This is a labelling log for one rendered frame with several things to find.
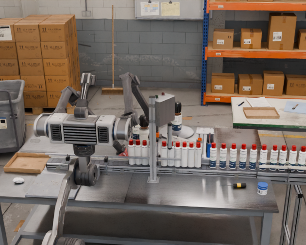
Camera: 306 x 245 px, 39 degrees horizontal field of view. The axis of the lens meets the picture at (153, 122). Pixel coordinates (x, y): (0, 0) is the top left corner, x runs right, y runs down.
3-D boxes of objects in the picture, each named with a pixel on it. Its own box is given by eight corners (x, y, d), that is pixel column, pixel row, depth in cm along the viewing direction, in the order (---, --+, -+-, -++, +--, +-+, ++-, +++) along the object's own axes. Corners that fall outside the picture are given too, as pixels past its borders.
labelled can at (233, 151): (235, 166, 334) (237, 142, 325) (235, 169, 329) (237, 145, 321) (228, 166, 334) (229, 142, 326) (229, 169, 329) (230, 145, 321)
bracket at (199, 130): (213, 128, 337) (213, 127, 336) (214, 134, 327) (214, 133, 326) (196, 128, 338) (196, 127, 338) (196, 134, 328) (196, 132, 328)
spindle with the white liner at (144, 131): (150, 145, 368) (149, 113, 356) (149, 150, 360) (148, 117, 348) (140, 145, 369) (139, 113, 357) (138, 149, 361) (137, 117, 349)
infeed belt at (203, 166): (255, 170, 335) (256, 166, 333) (256, 176, 327) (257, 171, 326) (50, 162, 353) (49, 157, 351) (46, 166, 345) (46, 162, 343)
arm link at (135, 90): (121, 83, 303) (135, 78, 300) (122, 78, 307) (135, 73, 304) (146, 124, 330) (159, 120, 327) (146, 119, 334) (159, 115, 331)
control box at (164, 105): (175, 119, 316) (175, 95, 308) (160, 127, 304) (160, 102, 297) (164, 116, 322) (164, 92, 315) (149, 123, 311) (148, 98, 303)
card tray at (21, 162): (51, 157, 361) (51, 153, 360) (40, 173, 338) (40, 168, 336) (17, 156, 364) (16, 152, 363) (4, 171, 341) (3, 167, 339)
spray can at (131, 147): (135, 162, 342) (135, 138, 334) (134, 165, 337) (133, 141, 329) (129, 162, 343) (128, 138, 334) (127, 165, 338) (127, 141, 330)
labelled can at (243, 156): (245, 166, 333) (247, 143, 325) (246, 170, 328) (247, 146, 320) (238, 166, 333) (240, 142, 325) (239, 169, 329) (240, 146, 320)
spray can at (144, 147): (149, 163, 341) (148, 139, 332) (147, 166, 336) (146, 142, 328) (143, 162, 342) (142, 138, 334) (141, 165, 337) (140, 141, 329)
